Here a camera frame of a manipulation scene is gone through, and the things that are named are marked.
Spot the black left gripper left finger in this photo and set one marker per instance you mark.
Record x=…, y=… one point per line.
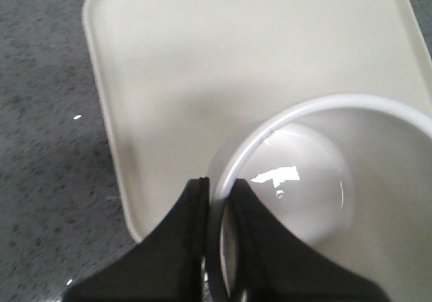
x=166, y=265

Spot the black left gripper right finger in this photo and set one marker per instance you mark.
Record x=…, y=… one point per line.
x=274, y=265

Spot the white smiley mug black handle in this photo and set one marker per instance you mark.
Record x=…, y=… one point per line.
x=349, y=175

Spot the cream rectangular plastic tray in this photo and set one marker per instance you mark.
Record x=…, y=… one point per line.
x=177, y=78

